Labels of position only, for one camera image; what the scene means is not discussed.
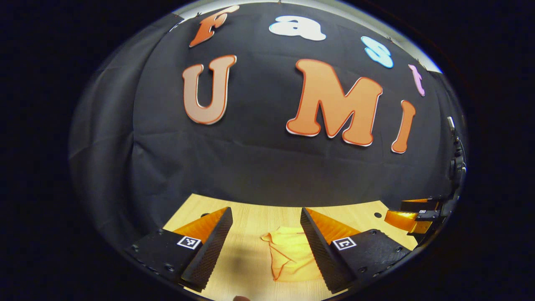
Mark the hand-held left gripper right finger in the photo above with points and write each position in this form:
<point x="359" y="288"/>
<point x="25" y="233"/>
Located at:
<point x="319" y="255"/>

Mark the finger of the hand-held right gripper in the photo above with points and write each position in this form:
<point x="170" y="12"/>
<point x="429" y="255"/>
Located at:
<point x="405" y="219"/>
<point x="418" y="205"/>

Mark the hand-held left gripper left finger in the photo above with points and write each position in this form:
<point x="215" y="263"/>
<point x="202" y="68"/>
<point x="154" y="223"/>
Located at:
<point x="209" y="255"/>

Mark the orange T-shirt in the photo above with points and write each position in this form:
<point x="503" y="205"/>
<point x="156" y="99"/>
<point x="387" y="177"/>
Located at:
<point x="292" y="255"/>

